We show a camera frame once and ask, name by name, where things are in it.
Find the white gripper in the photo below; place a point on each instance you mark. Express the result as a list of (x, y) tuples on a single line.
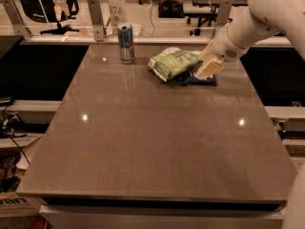
[(223, 49)]

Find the blue rxbar blueberry wrapper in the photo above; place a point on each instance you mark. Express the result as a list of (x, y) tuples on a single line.
[(189, 78)]

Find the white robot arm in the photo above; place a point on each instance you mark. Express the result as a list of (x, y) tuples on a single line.
[(260, 20)]

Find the green jalapeno chip bag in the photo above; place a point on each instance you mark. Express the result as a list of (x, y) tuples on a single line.
[(172, 62)]

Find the black office desk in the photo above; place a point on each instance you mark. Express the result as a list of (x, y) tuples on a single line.
[(207, 17)]

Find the black box with speakers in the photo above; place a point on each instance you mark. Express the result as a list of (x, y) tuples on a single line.
[(170, 9)]

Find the blue silver energy drink can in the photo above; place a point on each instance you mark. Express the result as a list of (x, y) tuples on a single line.
[(125, 39)]

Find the cardboard box with lettering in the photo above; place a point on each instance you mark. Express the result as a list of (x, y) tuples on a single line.
[(12, 205)]

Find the right metal railing bracket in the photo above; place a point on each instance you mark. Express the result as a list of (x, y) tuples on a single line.
[(223, 14)]

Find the metal railing bracket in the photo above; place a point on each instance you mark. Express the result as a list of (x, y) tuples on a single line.
[(223, 14), (97, 22), (16, 19)]

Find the white numbered post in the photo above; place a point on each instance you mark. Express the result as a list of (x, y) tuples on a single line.
[(118, 13)]

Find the middle metal railing bracket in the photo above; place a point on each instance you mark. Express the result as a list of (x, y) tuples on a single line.
[(97, 22)]

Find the left metal railing bracket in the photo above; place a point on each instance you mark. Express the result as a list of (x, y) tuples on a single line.
[(16, 19)]

